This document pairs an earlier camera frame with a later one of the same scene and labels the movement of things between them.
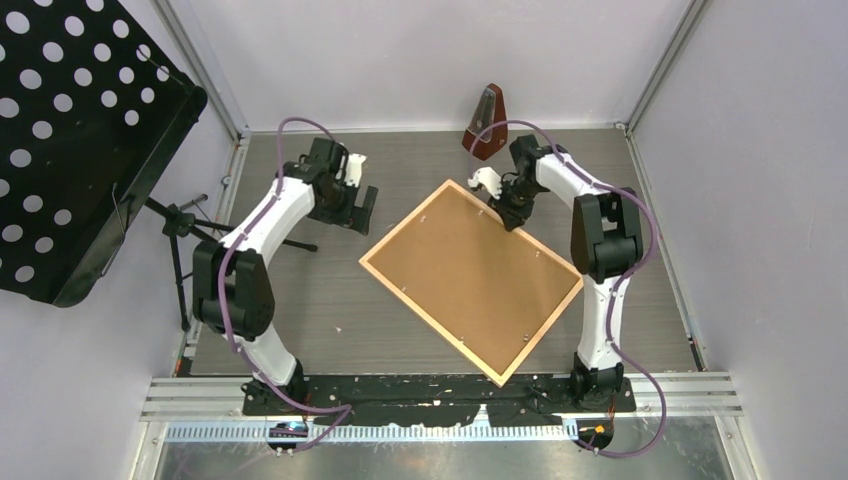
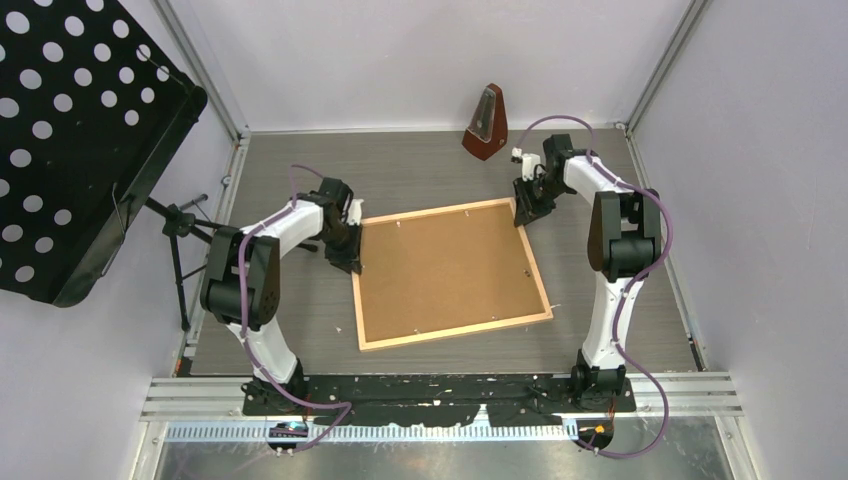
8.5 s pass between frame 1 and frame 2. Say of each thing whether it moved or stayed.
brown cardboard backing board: moved
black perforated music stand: stayed
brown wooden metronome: stayed
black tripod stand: stayed
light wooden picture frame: moved
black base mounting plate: stayed
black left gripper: moved
